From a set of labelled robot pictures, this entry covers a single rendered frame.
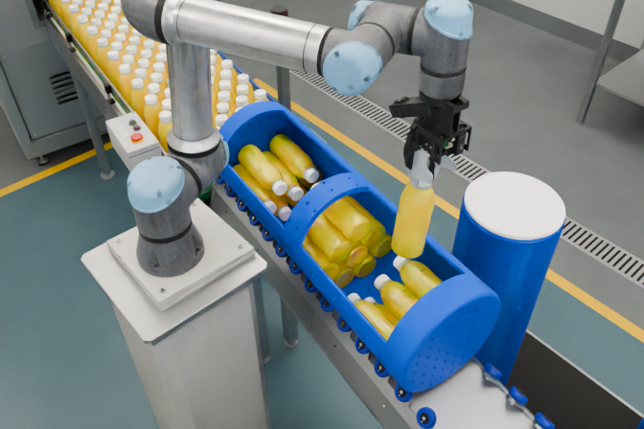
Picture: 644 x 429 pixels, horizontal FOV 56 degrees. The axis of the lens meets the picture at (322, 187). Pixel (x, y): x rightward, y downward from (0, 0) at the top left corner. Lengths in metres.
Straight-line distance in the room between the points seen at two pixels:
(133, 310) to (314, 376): 1.32
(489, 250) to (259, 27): 1.03
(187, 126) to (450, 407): 0.85
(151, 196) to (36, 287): 1.94
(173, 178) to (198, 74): 0.22
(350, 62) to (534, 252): 1.02
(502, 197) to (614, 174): 2.02
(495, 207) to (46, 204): 2.50
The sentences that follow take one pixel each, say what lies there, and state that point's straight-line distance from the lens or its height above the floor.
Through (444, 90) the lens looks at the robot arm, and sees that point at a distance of 1.01.
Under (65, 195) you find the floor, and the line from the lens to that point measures 3.58.
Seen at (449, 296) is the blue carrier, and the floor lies 1.23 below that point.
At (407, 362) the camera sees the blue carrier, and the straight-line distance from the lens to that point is 1.27.
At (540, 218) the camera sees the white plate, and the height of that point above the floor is 1.04.
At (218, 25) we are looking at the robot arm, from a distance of 0.97.
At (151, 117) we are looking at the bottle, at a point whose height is 1.03.
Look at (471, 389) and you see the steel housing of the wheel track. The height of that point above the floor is 0.93.
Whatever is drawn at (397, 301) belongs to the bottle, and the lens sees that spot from 1.42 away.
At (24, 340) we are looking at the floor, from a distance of 2.97.
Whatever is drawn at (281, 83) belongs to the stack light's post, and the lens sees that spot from 2.37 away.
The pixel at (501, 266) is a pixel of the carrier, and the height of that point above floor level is 0.92.
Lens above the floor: 2.20
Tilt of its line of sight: 41 degrees down
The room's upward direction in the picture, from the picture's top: 1 degrees counter-clockwise
